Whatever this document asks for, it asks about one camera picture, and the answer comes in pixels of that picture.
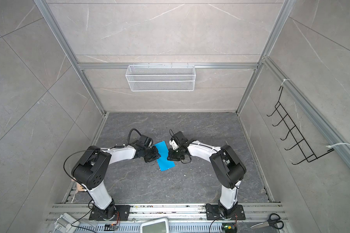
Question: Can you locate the blue square paper sheet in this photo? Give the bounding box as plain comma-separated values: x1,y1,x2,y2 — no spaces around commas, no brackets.
154,141,175,171

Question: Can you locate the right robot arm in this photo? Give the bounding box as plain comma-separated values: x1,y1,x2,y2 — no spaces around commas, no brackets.
167,130,247,218

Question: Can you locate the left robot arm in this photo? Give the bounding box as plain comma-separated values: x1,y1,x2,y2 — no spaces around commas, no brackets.
71,135,160,210

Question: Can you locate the white display device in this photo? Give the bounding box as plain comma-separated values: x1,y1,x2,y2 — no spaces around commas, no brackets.
140,217,170,233

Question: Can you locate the plush doll toy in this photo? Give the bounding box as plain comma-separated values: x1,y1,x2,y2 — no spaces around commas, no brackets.
76,183,87,192

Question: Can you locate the small orange circuit board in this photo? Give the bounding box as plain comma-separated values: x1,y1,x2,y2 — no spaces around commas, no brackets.
104,223,120,231

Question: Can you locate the small green circuit board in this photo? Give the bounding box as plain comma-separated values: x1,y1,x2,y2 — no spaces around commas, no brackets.
222,224,237,233

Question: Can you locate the white clamp device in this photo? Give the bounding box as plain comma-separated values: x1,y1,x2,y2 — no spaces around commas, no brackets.
53,213,80,233

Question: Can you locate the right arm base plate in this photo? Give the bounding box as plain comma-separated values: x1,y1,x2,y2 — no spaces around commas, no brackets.
205,203,246,220

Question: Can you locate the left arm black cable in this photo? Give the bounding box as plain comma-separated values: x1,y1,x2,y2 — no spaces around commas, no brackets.
63,128,143,181

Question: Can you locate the white wire mesh basket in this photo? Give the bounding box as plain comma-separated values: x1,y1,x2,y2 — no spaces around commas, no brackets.
125,65,196,92

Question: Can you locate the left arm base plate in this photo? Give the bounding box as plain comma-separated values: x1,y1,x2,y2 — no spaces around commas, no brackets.
88,205,131,221

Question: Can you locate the black wire hook rack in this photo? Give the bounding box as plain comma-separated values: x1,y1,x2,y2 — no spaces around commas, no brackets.
266,86,335,166

